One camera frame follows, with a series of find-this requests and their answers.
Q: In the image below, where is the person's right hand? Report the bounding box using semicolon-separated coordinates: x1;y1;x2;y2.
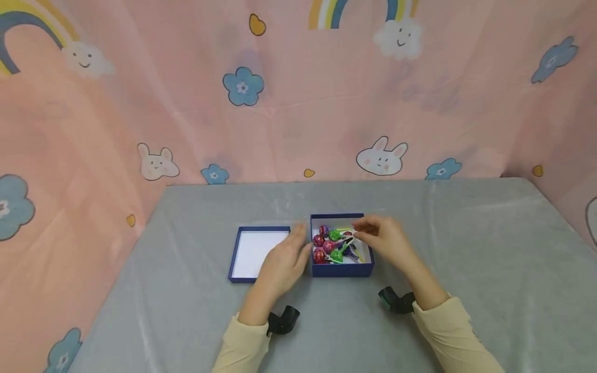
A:
352;215;423;281

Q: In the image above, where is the black wrist band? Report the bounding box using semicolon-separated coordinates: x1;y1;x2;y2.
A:
267;305;301;336
378;286;416;315

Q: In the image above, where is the person's left forearm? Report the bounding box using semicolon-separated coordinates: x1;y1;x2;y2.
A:
212;290;282;373

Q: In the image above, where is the blue cardboard box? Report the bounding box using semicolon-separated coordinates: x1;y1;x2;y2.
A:
309;212;375;278

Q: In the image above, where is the person's right forearm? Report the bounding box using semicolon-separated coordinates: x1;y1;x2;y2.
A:
405;263;507;373

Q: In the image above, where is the person's left hand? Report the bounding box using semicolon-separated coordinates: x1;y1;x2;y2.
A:
253;224;313;303

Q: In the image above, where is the blue box lid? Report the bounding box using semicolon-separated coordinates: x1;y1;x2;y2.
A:
228;225;292;284

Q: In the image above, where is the pile of colourful lollipops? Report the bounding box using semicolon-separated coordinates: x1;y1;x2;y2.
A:
312;224;366;265

